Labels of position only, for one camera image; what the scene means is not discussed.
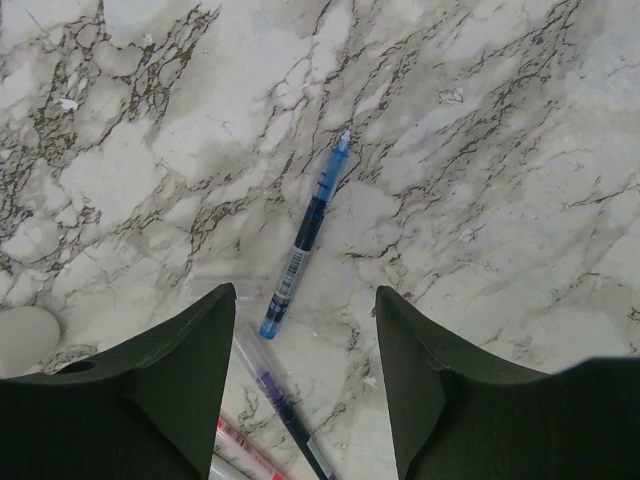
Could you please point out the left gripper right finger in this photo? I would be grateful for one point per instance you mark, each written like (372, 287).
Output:
(459, 412)

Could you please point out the clear pen cap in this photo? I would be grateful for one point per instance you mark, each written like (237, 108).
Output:
(248, 289)

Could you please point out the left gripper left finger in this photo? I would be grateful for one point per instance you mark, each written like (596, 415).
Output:
(144, 409)

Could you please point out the white pvc pipe frame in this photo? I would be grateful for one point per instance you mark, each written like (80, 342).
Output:
(28, 335)

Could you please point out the blue pen cap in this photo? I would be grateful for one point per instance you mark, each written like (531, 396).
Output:
(305, 238)

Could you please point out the red pen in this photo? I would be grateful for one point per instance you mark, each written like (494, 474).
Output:
(248, 456)

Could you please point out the purple pen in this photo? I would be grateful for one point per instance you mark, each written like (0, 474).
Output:
(255, 359)

